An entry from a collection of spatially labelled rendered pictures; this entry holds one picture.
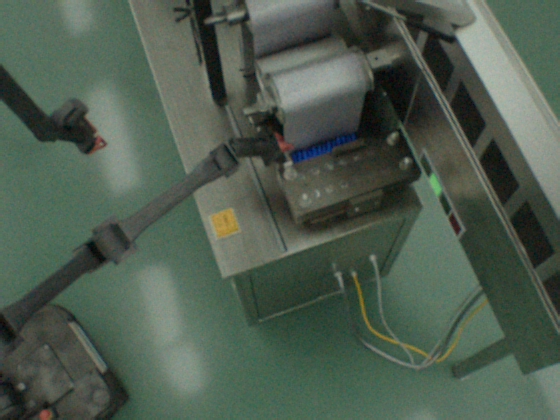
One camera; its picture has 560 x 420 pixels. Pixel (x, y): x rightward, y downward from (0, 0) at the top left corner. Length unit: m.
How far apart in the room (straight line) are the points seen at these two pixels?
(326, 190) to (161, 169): 1.37
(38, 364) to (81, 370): 0.17
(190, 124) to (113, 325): 1.12
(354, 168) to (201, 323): 1.21
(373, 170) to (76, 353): 1.41
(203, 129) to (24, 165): 1.39
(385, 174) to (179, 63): 0.83
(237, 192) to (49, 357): 1.10
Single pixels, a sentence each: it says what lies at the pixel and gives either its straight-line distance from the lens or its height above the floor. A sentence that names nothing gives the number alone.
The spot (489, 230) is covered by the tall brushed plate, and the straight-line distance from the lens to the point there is 1.56.
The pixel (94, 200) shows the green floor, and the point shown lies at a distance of 3.12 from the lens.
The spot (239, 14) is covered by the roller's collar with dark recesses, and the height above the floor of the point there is 1.35.
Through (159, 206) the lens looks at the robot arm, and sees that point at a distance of 1.64.
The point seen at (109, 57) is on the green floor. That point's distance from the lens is 3.50.
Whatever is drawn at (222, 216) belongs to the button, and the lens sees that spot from 1.97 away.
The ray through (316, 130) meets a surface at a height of 1.11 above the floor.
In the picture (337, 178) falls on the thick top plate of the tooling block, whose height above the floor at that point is 1.03.
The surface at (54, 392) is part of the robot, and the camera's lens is 2.67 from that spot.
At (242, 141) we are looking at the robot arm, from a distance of 1.78.
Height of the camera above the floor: 2.75
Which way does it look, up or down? 68 degrees down
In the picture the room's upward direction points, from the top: 2 degrees counter-clockwise
